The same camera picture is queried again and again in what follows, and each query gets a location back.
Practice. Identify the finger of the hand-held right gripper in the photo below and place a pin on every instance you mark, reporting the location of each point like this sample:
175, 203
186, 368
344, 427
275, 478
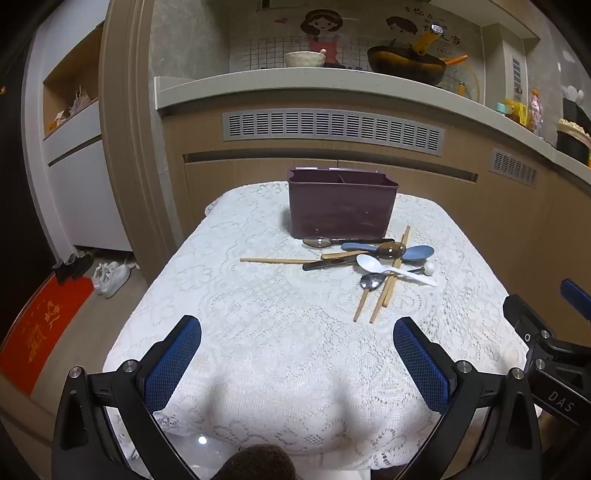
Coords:
524, 316
577, 295

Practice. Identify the small white round-tipped utensil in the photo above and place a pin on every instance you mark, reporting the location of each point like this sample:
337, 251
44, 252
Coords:
429, 268

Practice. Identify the black container with cream rim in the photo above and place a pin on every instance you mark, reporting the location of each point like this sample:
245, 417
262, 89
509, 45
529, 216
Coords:
572, 145

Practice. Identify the white ribbed bowl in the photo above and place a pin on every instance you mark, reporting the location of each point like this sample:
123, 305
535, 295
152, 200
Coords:
302, 60

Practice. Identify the wooden door frame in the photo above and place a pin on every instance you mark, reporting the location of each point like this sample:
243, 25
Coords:
134, 161

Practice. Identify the glass pot lid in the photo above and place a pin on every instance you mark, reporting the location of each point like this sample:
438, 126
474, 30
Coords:
471, 78

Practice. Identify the white storage cabinet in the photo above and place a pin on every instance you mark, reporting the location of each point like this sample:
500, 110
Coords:
83, 194

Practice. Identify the white sneaker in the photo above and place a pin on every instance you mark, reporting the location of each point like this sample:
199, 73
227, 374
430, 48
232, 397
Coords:
117, 279
102, 276

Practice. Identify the small metal spoon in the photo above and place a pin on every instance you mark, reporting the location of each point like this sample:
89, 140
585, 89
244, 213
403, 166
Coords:
371, 281

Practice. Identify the wooden chopstick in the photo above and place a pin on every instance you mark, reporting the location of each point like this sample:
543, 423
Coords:
337, 254
364, 300
378, 309
388, 293
272, 261

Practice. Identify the long grey vent grille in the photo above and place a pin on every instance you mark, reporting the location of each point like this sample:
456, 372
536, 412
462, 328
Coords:
332, 130

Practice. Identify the wooden kitchen cabinet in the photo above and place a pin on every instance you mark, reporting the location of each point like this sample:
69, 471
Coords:
508, 221

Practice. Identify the red doormat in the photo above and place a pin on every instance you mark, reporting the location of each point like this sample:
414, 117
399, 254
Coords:
41, 332

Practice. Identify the white lace tablecloth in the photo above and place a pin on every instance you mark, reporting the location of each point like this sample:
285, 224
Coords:
277, 332

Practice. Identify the orange-capped bottle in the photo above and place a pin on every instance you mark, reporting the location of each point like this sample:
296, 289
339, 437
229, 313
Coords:
535, 113

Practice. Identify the short grey vent grille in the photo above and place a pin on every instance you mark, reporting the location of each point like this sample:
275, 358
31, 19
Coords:
514, 167

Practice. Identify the black holder with white utensils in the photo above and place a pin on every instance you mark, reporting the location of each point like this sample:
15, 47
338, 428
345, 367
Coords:
575, 108

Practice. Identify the teal-capped jar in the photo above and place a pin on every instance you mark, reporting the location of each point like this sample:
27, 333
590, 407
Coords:
501, 109

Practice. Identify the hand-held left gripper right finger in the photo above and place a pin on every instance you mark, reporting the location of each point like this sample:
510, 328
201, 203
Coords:
422, 364

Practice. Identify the white plastic spoon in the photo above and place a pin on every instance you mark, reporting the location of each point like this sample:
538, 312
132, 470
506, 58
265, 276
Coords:
369, 264

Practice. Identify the brown fuzzy clothing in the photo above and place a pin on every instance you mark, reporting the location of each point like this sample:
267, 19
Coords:
258, 464

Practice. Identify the dark wok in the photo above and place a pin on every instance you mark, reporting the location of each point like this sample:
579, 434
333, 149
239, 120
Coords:
406, 67

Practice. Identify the grey kitchen countertop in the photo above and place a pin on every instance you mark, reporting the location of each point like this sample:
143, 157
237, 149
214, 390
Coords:
277, 90

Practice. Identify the pair of black shoes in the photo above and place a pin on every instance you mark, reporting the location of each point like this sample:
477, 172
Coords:
74, 267

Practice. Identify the yellow seasoning packet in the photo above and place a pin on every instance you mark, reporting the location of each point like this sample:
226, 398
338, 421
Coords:
516, 112

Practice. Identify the blue plastic spoon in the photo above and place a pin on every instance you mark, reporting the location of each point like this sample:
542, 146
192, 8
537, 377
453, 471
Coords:
418, 253

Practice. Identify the pink cloth item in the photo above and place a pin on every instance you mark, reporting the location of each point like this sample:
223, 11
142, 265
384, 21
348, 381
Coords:
79, 101

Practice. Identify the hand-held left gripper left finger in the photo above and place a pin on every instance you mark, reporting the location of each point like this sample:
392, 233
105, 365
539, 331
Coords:
173, 364

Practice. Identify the purple plastic utensil holder box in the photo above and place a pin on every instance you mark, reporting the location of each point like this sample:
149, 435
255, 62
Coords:
341, 207

